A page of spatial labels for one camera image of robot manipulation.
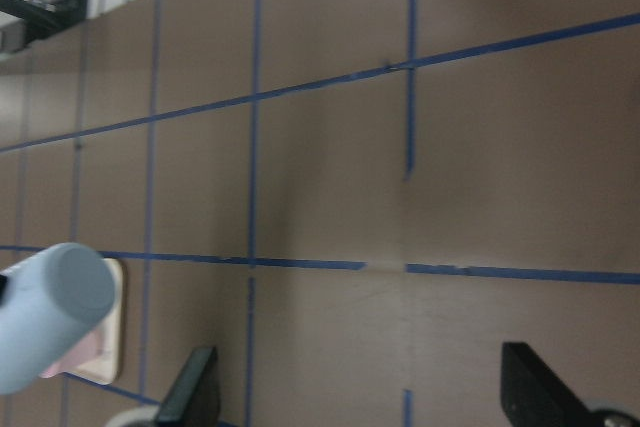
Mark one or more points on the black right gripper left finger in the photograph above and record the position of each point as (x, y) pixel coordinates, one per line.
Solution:
(194, 398)

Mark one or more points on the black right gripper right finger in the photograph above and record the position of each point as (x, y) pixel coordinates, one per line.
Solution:
(533, 395)

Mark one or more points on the cream plastic tray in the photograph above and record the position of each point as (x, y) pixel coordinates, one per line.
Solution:
(104, 345)

